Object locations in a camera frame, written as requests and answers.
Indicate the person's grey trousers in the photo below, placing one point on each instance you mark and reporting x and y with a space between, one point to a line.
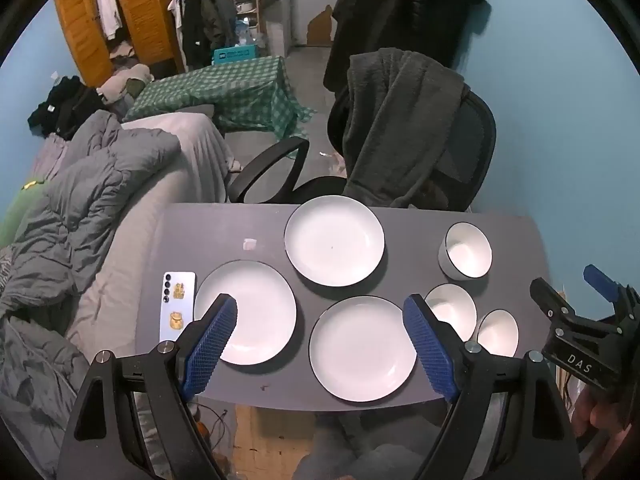
370 455

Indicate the dark grey towel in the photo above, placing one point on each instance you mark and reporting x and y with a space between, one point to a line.
400 120

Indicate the black jacket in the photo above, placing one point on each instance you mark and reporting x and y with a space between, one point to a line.
192 30

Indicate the green checked tablecloth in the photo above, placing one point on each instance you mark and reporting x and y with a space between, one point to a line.
225 90

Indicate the beige clothes pile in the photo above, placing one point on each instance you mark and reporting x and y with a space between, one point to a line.
125 82

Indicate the small orange object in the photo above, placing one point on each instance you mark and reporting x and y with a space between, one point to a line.
202 429

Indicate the black clothes pile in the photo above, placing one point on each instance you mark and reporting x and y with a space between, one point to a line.
60 107

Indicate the green pillow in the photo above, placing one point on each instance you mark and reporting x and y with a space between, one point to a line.
17 215

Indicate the white bowl with black rim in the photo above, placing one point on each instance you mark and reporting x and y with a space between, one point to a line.
498 332
452 307
467 252

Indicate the white hanging shirt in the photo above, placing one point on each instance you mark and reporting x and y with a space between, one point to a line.
107 5

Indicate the small white paper scrap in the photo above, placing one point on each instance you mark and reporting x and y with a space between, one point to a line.
249 244

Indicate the black hanging coats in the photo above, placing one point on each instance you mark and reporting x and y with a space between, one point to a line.
400 10

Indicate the dark green jacket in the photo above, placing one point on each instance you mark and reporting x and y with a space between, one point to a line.
217 15

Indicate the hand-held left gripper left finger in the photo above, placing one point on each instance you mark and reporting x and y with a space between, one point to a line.
210 347

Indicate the grey duvet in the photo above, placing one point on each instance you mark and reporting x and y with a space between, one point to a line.
75 200

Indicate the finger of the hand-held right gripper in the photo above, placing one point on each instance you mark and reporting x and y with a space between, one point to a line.
599 277
550 301

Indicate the light blue smartphone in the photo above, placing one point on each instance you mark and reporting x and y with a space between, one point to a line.
177 305

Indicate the light grey bed sheet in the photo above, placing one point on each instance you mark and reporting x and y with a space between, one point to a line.
165 195

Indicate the orange wooden wardrobe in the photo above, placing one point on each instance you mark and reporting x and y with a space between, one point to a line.
145 20

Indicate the teal plastic crate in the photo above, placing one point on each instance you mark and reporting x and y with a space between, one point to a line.
235 54

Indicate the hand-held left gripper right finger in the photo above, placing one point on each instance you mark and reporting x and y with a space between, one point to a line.
431 355

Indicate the black mesh office chair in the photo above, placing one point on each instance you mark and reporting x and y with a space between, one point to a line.
475 135

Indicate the grey door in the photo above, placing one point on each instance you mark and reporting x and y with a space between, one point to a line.
305 0

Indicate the person's right hand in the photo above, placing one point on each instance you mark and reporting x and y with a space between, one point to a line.
605 416

